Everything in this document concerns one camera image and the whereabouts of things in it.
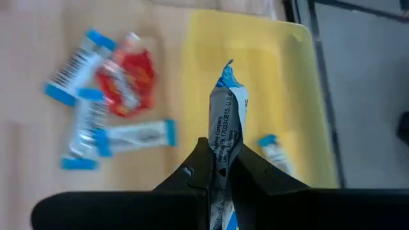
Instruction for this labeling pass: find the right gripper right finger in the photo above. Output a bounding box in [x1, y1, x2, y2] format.
[229, 144, 309, 230]

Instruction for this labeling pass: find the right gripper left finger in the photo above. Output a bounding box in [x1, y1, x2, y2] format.
[154, 137, 214, 230]

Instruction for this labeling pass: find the blue silver candy bar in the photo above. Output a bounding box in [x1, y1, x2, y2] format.
[43, 27, 118, 107]
[257, 134, 295, 176]
[94, 119, 178, 158]
[207, 59, 249, 230]
[60, 88, 108, 171]

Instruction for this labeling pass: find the red candy bag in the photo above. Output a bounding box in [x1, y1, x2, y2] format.
[95, 31, 157, 118]

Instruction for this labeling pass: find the yellow plastic bin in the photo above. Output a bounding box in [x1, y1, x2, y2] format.
[177, 8, 339, 189]

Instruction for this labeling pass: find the black stand foot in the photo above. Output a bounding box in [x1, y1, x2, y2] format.
[396, 111, 409, 148]

